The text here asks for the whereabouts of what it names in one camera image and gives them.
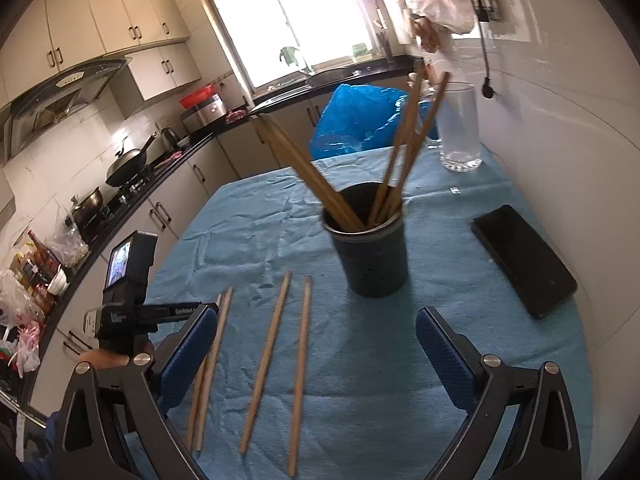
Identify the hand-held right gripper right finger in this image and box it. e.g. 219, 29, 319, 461
416, 306, 583, 480

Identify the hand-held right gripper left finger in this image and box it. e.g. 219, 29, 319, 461
50, 304, 220, 480

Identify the wooden chopstick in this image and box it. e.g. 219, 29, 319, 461
239, 270, 292, 455
186, 294, 222, 450
194, 286, 234, 452
286, 275, 313, 477

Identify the black utensil holder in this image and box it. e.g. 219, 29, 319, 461
321, 182, 405, 299

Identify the bundle of wooden chopsticks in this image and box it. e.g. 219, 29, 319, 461
256, 62, 450, 233

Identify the person's left forearm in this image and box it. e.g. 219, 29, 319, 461
30, 409, 68, 461

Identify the person's left hand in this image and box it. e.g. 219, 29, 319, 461
79, 349, 133, 369

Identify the blue table cloth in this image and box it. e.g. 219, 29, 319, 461
122, 142, 601, 480

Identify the white bowl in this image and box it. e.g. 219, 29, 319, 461
47, 267, 69, 295

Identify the clear plastic food bag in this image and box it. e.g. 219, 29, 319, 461
47, 225, 91, 269

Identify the pink plastic bag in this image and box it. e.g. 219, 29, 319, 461
15, 320, 41, 378

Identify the cluster of condiment bottles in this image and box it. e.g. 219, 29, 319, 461
10, 240, 56, 312

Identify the tall dark sauce bottle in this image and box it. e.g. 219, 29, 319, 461
27, 230, 52, 277

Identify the crinkled clear plastic bag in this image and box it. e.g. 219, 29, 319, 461
0, 270, 46, 331

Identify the steel cooking pot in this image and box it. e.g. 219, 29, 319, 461
70, 187, 106, 227

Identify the black gas stove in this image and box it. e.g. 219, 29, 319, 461
82, 160, 167, 232

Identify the black smartphone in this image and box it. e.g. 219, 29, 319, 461
472, 204, 579, 320

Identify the metal bar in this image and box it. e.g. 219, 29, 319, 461
0, 389, 48, 428

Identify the black wok with lid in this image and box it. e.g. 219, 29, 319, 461
105, 132, 159, 189

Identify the steel rice cooker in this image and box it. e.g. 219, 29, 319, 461
181, 92, 229, 129

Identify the steel range hood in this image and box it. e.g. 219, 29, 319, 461
0, 57, 134, 166

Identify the clear glass pitcher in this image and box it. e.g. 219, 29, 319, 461
425, 82, 484, 174

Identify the red plastic basin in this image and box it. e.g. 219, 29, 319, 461
179, 85, 221, 110

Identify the blue plastic bag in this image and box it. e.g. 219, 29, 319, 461
310, 84, 444, 161

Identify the steel sink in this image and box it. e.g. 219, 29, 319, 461
250, 80, 311, 108

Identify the kitchen window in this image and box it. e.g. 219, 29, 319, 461
187, 0, 401, 97

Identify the white cutting board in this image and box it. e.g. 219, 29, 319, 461
382, 0, 407, 43

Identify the low beige wall cabinet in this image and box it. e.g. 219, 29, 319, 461
111, 42, 203, 102

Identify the black power cable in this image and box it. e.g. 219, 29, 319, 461
450, 0, 502, 102

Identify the row of beige wall cabinets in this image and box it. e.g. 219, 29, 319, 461
0, 0, 192, 93

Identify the wall socket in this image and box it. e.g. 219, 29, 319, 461
472, 0, 532, 45

